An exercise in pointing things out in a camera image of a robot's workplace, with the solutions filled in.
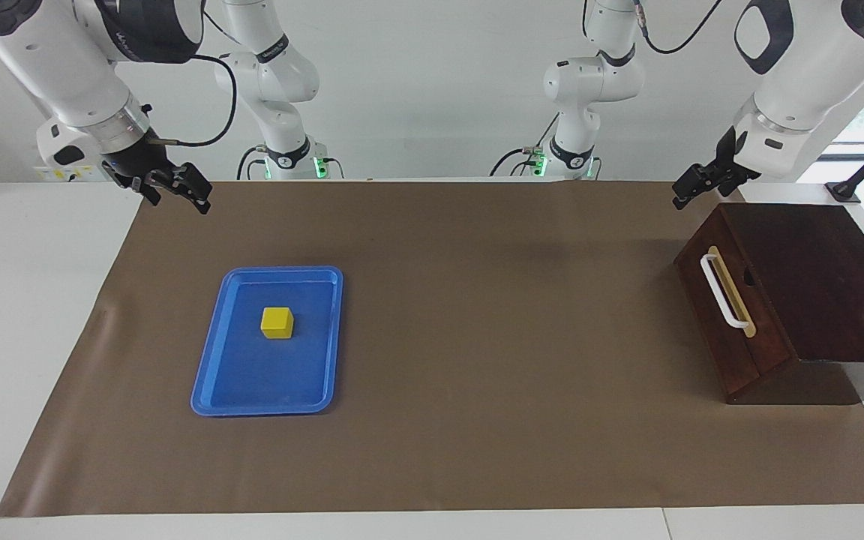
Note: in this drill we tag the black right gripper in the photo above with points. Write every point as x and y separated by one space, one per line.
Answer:
139 161

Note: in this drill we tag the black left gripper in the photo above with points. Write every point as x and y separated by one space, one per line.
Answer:
732 165

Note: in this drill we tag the yellow cube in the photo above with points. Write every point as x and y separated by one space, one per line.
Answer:
277 322

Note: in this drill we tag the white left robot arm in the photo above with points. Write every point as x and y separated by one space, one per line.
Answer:
799 82

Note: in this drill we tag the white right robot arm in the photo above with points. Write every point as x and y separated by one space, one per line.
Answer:
64 67

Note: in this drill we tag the dark wooden drawer cabinet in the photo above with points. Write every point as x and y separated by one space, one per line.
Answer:
829 285

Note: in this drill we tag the blue plastic tray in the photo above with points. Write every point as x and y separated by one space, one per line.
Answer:
252 375

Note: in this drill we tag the brown table mat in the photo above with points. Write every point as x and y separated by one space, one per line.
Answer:
477 375

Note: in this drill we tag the white wall power outlet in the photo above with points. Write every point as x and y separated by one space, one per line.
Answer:
49 175

